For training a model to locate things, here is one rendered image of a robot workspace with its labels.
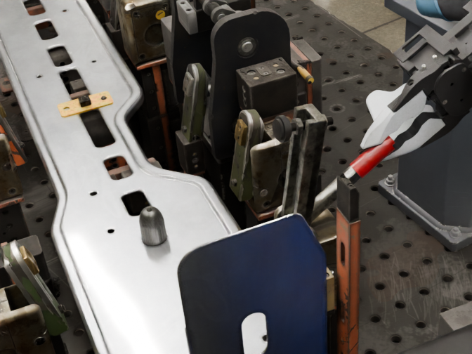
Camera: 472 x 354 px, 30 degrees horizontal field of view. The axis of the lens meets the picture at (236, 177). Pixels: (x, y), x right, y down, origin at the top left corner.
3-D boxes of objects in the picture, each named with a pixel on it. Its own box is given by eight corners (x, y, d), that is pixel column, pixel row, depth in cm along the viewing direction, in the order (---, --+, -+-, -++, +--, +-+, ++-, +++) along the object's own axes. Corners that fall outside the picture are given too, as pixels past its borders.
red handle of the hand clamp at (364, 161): (277, 215, 102) (378, 124, 100) (286, 224, 104) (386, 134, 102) (292, 237, 99) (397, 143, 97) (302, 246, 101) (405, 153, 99)
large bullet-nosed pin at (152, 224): (140, 242, 113) (133, 204, 109) (164, 234, 113) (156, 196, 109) (148, 258, 110) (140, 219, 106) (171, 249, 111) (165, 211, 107)
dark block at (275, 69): (253, 284, 145) (234, 68, 118) (292, 270, 146) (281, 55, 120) (266, 303, 141) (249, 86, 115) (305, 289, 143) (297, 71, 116)
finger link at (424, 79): (395, 122, 100) (456, 76, 100) (402, 130, 99) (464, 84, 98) (381, 95, 97) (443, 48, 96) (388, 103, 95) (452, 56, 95)
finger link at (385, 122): (343, 128, 103) (406, 81, 103) (368, 154, 99) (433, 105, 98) (333, 111, 101) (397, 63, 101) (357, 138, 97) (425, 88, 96)
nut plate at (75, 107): (62, 118, 133) (60, 112, 133) (56, 106, 136) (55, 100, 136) (114, 103, 136) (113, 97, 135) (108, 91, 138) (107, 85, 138)
